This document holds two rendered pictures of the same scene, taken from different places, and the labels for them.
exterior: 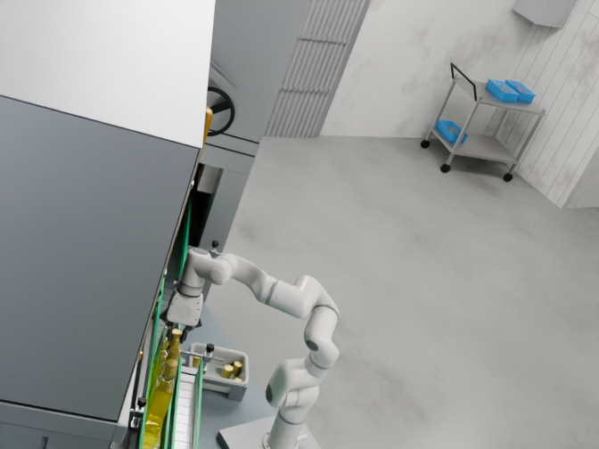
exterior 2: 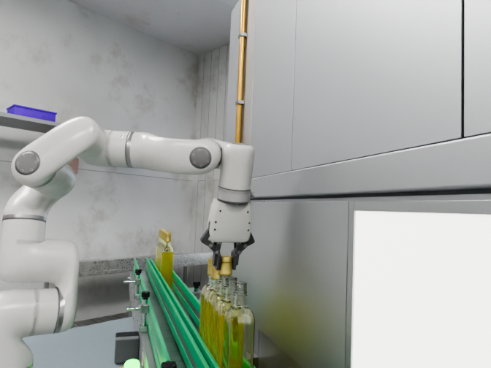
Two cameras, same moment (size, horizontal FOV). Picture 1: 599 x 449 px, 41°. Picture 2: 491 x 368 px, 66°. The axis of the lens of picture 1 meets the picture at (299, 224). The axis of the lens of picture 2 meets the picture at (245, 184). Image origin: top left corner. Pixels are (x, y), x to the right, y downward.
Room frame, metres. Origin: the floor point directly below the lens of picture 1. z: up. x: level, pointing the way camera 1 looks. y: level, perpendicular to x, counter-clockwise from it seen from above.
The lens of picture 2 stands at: (2.86, 0.21, 1.30)
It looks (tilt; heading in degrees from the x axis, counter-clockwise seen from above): 4 degrees up; 176
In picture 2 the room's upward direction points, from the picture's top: 2 degrees clockwise
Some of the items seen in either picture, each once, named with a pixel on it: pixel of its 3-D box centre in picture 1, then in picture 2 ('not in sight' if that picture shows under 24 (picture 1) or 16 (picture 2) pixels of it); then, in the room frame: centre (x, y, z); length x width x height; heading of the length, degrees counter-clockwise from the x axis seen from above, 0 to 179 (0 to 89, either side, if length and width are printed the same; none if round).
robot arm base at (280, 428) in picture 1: (289, 428); not in sight; (2.04, -0.23, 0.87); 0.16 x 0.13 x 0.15; 131
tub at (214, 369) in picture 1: (216, 371); not in sight; (2.26, 0.09, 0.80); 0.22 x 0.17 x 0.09; 105
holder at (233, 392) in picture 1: (209, 371); not in sight; (2.25, 0.11, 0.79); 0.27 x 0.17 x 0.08; 105
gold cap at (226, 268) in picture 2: (175, 338); (225, 265); (1.92, 0.23, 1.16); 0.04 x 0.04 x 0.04
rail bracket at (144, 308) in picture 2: not in sight; (136, 312); (1.56, -0.05, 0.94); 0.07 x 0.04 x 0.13; 105
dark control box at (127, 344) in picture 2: not in sight; (126, 347); (1.46, -0.10, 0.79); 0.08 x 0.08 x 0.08; 15
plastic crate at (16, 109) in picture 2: not in sight; (31, 116); (-0.33, -1.38, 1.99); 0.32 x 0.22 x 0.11; 133
